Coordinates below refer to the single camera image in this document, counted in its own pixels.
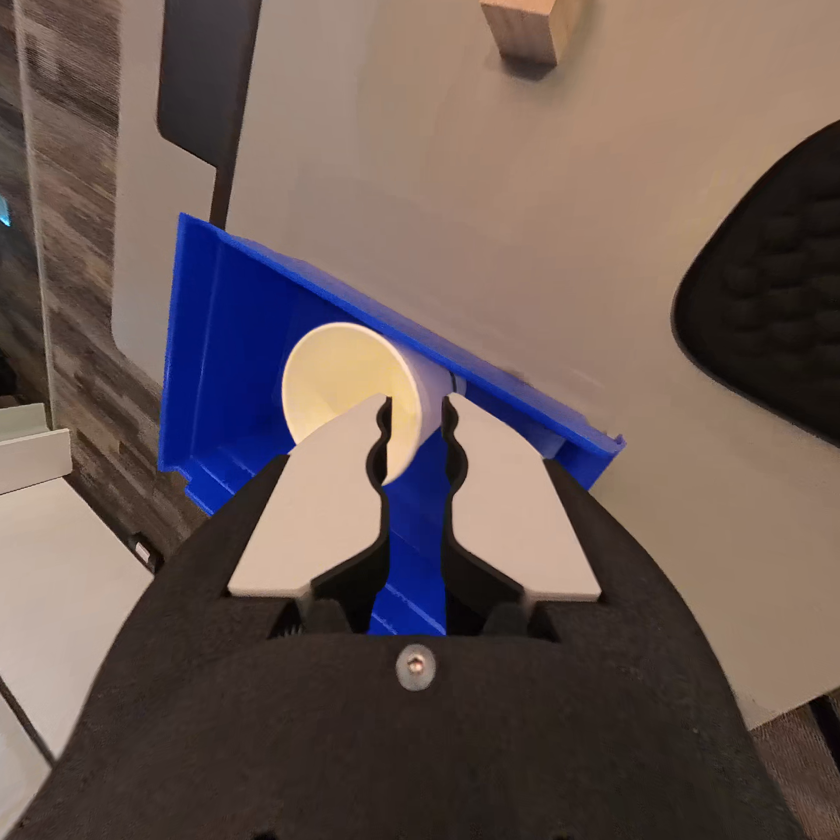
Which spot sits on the small black floor box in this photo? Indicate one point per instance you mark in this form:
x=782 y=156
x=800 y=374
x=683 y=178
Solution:
x=145 y=550

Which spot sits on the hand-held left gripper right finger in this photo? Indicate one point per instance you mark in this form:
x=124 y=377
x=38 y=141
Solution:
x=518 y=518

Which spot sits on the white paper cup green band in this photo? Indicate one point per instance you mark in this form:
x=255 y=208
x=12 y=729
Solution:
x=328 y=387

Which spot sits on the blue plastic bin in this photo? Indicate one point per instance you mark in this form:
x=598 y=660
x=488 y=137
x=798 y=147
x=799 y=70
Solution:
x=229 y=341

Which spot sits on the black quilted wrist rest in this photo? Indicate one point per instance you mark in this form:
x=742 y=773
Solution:
x=768 y=295

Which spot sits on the light wooden cube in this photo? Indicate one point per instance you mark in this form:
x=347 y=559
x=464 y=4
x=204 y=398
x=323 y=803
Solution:
x=525 y=29

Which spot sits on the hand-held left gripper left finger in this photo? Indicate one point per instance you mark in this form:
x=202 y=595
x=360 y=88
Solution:
x=308 y=518

